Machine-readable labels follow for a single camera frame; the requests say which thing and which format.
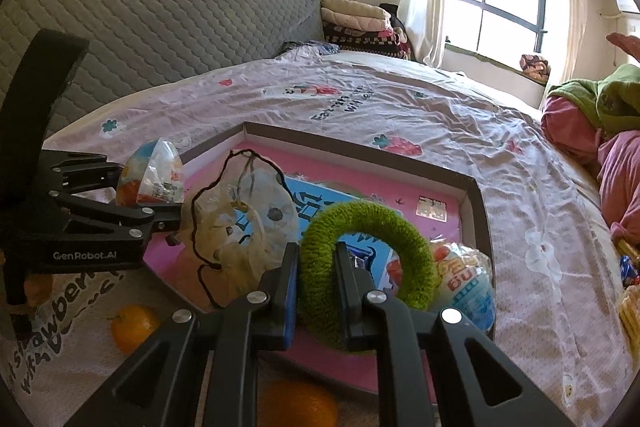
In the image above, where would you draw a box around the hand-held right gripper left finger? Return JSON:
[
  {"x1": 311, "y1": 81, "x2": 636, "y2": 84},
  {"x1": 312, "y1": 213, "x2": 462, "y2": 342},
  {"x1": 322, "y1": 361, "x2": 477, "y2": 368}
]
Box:
[{"x1": 65, "y1": 241, "x2": 301, "y2": 427}]

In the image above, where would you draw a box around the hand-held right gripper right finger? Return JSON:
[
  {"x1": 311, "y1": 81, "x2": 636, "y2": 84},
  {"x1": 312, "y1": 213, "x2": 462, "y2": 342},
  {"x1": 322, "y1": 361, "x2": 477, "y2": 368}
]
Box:
[{"x1": 334, "y1": 241, "x2": 576, "y2": 427}]

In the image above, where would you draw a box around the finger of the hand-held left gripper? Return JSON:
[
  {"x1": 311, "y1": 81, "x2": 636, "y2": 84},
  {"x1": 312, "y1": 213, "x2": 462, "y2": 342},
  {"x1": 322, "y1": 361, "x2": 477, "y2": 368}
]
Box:
[
  {"x1": 42, "y1": 150, "x2": 126, "y2": 196},
  {"x1": 50, "y1": 192, "x2": 185, "y2": 239}
]

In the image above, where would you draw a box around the orange egg toy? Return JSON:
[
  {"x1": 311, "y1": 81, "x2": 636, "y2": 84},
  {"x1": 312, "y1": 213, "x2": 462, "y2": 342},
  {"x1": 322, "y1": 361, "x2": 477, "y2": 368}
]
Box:
[{"x1": 116, "y1": 138, "x2": 187, "y2": 208}]

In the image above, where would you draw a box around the green fuzzy scrunchie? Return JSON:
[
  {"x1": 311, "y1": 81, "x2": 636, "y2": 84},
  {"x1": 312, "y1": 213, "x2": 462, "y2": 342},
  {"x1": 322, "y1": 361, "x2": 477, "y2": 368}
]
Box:
[{"x1": 299, "y1": 201, "x2": 438, "y2": 350}]

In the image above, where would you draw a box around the blue egg toy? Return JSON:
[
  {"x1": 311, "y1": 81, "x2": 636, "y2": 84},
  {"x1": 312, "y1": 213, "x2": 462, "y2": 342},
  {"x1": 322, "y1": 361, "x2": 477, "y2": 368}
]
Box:
[{"x1": 430, "y1": 241, "x2": 497, "y2": 333}]

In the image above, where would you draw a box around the shallow cardboard box tray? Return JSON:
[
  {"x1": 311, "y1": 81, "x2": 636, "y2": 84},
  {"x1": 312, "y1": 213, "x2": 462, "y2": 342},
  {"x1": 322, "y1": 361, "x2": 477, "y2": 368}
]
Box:
[{"x1": 142, "y1": 121, "x2": 497, "y2": 400}]

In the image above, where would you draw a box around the person's left hand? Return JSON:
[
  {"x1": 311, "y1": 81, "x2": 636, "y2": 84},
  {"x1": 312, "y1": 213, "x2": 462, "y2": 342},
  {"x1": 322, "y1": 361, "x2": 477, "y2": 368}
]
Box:
[{"x1": 25, "y1": 274, "x2": 54, "y2": 308}]

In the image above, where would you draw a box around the orange mandarin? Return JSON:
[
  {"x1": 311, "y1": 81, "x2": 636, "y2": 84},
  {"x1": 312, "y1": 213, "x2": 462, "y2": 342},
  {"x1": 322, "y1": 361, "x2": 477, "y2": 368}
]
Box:
[
  {"x1": 107, "y1": 304, "x2": 161, "y2": 355},
  {"x1": 257, "y1": 379, "x2": 338, "y2": 427}
]

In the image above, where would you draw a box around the cat print plastic bag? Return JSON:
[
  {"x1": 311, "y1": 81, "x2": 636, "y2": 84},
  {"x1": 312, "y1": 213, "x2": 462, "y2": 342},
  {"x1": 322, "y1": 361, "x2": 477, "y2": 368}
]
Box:
[{"x1": 180, "y1": 149, "x2": 301, "y2": 309}]

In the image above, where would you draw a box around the pink book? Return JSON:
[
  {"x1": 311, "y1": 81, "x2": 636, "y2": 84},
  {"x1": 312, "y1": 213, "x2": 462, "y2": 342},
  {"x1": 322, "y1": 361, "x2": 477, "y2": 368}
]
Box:
[{"x1": 150, "y1": 142, "x2": 469, "y2": 395}]

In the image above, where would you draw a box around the grey quilted headboard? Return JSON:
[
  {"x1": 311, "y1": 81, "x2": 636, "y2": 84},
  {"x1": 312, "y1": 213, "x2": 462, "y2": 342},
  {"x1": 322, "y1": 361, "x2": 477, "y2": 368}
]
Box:
[{"x1": 0, "y1": 0, "x2": 325, "y2": 148}]

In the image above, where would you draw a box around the dark blue cloth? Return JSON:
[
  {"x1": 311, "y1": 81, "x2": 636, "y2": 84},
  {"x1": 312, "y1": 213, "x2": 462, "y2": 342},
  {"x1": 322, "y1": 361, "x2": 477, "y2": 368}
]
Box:
[{"x1": 280, "y1": 39, "x2": 341, "y2": 56}]

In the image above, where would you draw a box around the dark patterned folded blanket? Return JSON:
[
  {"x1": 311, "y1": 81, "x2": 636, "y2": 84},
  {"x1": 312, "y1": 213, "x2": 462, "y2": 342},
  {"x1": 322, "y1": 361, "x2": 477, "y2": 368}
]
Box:
[{"x1": 322, "y1": 21, "x2": 413, "y2": 60}]

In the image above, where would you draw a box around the small blue packet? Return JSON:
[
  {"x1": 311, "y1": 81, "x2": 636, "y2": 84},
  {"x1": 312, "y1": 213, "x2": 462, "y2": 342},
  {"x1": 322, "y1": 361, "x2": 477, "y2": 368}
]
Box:
[{"x1": 620, "y1": 256, "x2": 639, "y2": 288}]

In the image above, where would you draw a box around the yellow white scrunchie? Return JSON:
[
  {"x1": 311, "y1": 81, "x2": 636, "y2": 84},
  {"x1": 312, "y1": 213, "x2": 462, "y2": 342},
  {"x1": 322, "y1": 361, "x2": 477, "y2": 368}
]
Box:
[{"x1": 617, "y1": 284, "x2": 640, "y2": 348}]

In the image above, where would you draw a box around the beige folded blanket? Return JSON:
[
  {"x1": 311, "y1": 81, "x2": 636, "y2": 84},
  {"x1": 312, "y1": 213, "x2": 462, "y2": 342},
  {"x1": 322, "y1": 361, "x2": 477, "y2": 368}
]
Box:
[{"x1": 320, "y1": 0, "x2": 392, "y2": 28}]

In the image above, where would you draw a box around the black cloth item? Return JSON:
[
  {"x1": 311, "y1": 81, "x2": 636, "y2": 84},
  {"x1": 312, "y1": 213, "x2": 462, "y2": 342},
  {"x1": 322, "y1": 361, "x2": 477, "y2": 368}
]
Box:
[{"x1": 378, "y1": 3, "x2": 407, "y2": 30}]

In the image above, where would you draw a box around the pink clothing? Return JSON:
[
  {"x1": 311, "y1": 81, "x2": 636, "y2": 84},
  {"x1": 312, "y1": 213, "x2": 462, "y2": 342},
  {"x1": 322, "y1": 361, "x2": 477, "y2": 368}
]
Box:
[{"x1": 540, "y1": 96, "x2": 640, "y2": 233}]

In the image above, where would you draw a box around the patterned plush bundle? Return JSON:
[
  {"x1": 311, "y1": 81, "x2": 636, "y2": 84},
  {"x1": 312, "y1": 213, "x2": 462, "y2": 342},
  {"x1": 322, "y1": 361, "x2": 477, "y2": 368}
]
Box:
[{"x1": 519, "y1": 53, "x2": 551, "y2": 82}]

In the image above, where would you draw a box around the green jacket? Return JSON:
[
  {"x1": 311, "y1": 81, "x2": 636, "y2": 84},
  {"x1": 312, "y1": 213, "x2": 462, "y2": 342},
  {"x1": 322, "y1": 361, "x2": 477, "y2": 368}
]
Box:
[{"x1": 547, "y1": 64, "x2": 640, "y2": 142}]

